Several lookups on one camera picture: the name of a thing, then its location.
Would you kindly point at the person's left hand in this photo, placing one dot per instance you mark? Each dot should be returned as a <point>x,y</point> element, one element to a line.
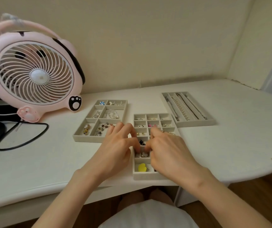
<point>109,156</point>

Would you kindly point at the person's right hand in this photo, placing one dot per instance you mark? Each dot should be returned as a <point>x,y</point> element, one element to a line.
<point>173,156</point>

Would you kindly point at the gold heart hoop earring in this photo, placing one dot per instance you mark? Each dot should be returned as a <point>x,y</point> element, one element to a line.
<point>142,154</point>

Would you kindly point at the yellow enamel earring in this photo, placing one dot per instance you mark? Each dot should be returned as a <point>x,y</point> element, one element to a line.
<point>140,169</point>
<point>143,165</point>

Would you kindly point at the crystal stud earring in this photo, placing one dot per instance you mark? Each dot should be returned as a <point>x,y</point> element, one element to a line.
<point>166,125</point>

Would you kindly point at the black bow earrings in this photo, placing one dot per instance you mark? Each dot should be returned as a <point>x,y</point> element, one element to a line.
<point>142,142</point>

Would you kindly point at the grey bracelet tray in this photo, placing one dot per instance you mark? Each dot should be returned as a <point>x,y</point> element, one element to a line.
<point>77,139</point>

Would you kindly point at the grey earring grid tray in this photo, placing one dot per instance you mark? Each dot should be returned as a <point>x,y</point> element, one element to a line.
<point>140,176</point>

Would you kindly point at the grey necklace tray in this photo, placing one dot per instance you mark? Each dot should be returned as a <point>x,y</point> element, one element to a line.
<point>209,124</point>

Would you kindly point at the rhinestone bow brooch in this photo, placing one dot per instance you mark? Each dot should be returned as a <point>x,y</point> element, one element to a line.
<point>118,103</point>

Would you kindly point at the person's right forearm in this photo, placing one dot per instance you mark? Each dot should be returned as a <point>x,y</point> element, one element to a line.
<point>226,204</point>

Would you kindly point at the person's left forearm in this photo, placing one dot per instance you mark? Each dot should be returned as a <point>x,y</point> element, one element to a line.
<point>62,206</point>

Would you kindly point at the white table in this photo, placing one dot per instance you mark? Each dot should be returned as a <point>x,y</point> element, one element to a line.
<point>240,140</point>

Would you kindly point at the pink animal-shaped desk fan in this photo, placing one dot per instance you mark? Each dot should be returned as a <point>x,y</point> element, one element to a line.
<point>36,73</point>

